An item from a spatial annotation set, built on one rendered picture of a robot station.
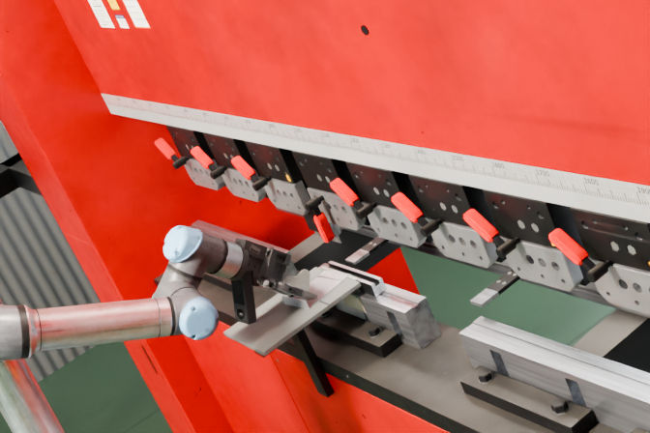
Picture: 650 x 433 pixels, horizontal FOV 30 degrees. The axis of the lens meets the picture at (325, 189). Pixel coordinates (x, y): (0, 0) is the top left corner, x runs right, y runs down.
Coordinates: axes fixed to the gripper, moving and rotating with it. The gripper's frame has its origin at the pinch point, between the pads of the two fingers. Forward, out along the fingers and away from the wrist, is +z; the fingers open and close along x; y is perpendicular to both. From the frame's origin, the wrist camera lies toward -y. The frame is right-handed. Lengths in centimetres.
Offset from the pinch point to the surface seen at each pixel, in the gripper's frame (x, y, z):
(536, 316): 66, 25, 153
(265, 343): -3.2, -11.9, -8.6
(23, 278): 267, -7, 69
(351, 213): -24.2, 16.4, -13.4
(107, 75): 72, 43, -23
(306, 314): -4.9, -3.7, -1.7
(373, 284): -13.2, 6.2, 7.0
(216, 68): 7, 40, -33
